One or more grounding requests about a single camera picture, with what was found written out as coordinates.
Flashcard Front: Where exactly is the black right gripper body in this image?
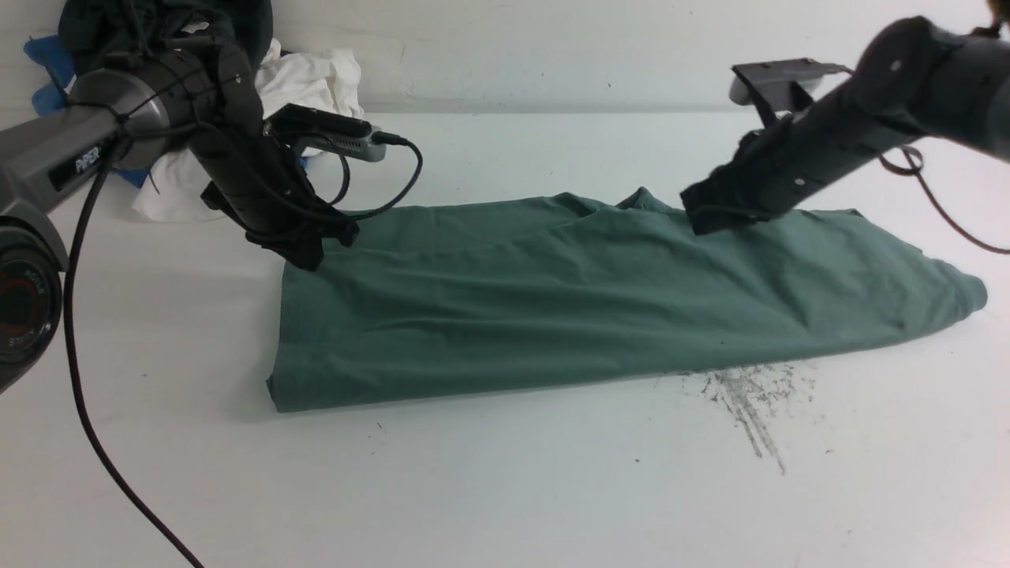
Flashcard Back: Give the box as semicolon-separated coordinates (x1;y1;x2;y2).
679;130;798;236

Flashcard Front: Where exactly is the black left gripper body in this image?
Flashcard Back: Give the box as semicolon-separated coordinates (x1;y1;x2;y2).
201;177;360;272

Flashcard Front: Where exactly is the green long sleeve shirt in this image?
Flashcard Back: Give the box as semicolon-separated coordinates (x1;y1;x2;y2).
267;188;988;413

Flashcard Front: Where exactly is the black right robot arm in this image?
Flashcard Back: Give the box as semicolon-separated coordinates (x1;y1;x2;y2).
681;16;1009;236

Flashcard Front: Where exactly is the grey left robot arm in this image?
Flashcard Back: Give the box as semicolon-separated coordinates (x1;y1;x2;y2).
2;36;358;388

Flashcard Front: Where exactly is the white crumpled shirt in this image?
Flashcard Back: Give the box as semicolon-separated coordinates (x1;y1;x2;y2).
133;39;365;223

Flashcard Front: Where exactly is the dark green crumpled garment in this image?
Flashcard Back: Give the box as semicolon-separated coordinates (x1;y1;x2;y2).
58;1;274;75

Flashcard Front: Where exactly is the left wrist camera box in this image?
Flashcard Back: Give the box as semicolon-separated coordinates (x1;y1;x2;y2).
264;103;386;163

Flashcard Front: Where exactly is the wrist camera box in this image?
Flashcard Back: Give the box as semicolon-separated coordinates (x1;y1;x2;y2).
729;58;854;127
264;103;386;163

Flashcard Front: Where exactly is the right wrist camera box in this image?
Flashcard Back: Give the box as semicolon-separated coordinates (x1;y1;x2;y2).
729;58;854;127

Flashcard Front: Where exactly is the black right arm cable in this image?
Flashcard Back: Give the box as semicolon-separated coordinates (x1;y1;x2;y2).
878;0;1010;256

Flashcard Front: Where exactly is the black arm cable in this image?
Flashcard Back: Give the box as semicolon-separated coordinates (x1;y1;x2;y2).
878;0;1010;256
63;130;425;568

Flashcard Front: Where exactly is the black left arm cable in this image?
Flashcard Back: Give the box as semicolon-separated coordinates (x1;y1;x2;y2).
63;130;425;568

